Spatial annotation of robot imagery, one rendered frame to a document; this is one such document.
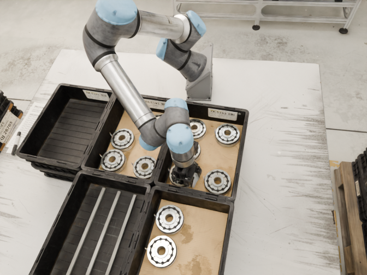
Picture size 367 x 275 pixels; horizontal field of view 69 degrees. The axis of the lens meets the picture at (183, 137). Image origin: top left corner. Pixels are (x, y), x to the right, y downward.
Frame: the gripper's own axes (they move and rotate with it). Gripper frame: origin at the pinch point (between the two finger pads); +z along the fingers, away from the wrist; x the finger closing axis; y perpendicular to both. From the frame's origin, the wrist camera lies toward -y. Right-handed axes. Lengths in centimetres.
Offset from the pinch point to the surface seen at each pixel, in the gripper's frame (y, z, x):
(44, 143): 3, 2, -70
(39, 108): -21, 15, -98
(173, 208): 14.1, -0.7, -1.9
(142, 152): -5.5, 2.0, -23.5
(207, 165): -7.7, 2.1, 5.0
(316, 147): -37, 15, 49
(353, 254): -9, 72, 88
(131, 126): -16.7, 1.9, -33.9
